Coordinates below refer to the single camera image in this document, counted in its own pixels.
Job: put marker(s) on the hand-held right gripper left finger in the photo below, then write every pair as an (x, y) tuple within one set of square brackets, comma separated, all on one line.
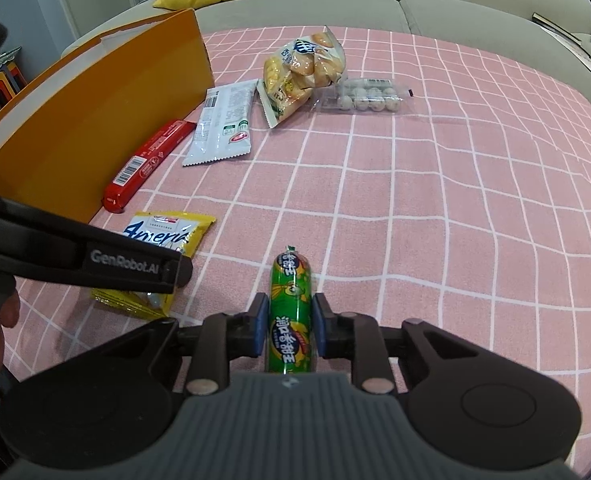
[(260, 325)]

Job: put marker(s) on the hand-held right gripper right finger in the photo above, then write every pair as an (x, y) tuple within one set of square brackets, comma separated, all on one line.
[(320, 325)]

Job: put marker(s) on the green sausage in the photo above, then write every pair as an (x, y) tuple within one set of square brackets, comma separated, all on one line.
[(288, 320)]

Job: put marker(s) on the orange cardboard box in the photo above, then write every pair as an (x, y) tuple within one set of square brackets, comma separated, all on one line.
[(100, 110)]

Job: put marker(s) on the clear packet of round snacks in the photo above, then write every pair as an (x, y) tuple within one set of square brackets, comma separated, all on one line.
[(370, 97)]

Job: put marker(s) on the potato stick bag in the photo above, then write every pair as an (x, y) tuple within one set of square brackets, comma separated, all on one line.
[(295, 75)]

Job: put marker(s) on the red bar packet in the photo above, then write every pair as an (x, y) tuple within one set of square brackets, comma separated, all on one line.
[(145, 165)]

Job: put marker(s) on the yellow and white packet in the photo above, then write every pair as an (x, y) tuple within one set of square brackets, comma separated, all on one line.
[(175, 230)]

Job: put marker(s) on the pink checkered tablecloth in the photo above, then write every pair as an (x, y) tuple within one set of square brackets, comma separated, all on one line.
[(425, 210)]

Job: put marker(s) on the shelf with colourful items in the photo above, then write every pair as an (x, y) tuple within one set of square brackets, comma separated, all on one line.
[(0, 85)]

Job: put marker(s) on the white snack packet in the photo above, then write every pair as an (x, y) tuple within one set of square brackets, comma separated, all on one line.
[(220, 125)]

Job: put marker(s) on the beige sofa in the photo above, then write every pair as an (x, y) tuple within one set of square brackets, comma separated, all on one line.
[(465, 5)]

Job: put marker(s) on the loose papers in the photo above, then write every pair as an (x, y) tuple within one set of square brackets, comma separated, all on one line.
[(590, 60)]

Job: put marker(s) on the dark book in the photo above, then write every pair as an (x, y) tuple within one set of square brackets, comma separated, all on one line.
[(555, 25)]

